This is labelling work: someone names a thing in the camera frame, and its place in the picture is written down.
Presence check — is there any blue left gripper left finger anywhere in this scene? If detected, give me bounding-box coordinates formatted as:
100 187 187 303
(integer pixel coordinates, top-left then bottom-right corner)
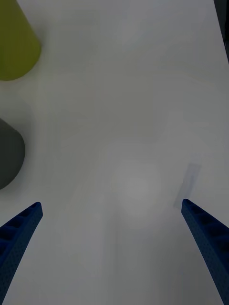
0 202 43 305

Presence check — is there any grey plastic waste bin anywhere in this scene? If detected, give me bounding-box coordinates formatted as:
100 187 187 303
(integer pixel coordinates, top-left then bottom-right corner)
0 118 26 190

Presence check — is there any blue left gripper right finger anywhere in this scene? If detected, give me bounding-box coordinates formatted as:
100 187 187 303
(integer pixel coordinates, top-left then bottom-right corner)
181 198 229 305

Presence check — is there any yellow-green plastic waste bin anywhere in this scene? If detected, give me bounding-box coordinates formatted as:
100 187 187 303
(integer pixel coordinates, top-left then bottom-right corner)
0 0 42 81

